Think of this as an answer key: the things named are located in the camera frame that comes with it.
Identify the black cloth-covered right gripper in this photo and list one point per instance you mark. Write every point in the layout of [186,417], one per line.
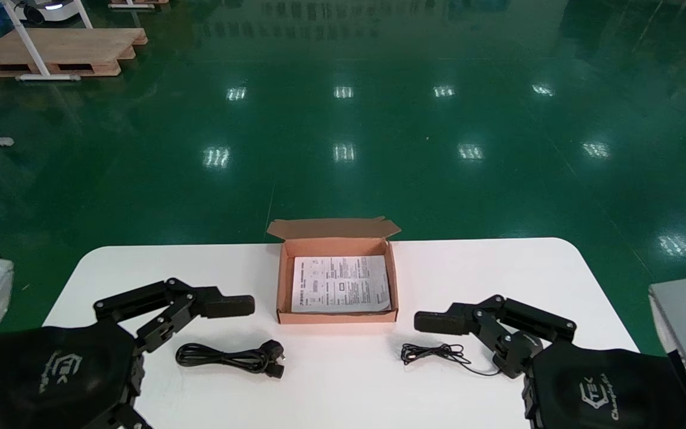
[611,393]

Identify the white printed instruction sheet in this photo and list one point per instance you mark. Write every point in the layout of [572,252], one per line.
[340,285]

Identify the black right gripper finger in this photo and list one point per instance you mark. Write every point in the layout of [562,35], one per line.
[444,322]

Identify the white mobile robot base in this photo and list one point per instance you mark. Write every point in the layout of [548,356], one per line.
[51,9]

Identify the white metal table frame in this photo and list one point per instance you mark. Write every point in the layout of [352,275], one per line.
[28,47]

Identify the black cloth-covered left gripper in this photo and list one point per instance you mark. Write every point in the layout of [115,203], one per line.
[39,381]

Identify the small wooden pallet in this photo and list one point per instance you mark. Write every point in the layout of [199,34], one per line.
[137,3]

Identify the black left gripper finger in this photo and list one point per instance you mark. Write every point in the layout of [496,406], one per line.
[227,305]

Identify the open brown cardboard box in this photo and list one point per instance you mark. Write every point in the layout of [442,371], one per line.
[334,244]

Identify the large wooden pallet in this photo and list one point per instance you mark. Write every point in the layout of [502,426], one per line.
[69,47]

